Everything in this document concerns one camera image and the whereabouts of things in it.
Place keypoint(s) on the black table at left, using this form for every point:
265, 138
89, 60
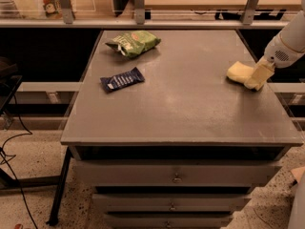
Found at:
10, 80

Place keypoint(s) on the top drawer with knob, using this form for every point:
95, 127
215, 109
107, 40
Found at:
218, 173

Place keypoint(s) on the dark blue snack packet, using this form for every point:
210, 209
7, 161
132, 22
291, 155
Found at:
121, 80

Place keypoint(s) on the black leaning leg bar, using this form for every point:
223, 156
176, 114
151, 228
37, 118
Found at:
53, 219

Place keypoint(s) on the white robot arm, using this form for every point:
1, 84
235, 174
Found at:
297, 24

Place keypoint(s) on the yellow sponge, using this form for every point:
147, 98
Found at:
239, 72

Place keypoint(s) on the metal railing with posts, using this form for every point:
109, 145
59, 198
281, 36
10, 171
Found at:
147, 14

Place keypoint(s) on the drawer with knob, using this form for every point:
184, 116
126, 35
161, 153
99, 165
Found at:
227, 203
218, 173
167, 221

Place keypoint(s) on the grey drawer cabinet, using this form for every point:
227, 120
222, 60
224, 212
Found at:
185, 109

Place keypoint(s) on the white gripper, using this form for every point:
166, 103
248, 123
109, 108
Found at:
275, 55

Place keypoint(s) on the middle drawer with knob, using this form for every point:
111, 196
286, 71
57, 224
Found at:
227, 203

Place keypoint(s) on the bottom drawer with knob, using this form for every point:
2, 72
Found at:
167, 221

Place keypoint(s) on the green jalapeno chip bag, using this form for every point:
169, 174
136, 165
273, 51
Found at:
133, 43

